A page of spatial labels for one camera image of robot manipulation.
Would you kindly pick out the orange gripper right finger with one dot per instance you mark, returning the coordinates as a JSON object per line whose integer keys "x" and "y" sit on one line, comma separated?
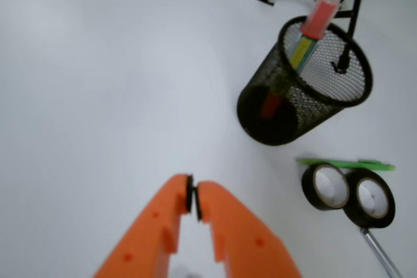
{"x": 242, "y": 242}

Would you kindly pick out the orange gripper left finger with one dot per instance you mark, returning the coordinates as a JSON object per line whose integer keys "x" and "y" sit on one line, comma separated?
{"x": 146, "y": 247}

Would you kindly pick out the red capped marker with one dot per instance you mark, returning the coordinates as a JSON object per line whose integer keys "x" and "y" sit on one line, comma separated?
{"x": 311, "y": 31}

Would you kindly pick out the silver pen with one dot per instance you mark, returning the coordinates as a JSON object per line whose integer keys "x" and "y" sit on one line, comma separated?
{"x": 380, "y": 253}

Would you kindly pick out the black mesh pen holder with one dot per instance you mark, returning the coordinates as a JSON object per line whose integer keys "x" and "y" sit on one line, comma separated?
{"x": 337, "y": 76}

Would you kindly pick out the small black tape roll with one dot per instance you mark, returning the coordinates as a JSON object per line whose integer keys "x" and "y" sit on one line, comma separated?
{"x": 325, "y": 187}

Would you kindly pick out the large black tape roll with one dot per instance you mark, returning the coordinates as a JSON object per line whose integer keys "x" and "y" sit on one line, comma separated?
{"x": 371, "y": 203}

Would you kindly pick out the green mechanical pencil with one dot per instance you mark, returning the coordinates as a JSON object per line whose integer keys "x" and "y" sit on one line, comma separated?
{"x": 371, "y": 165}

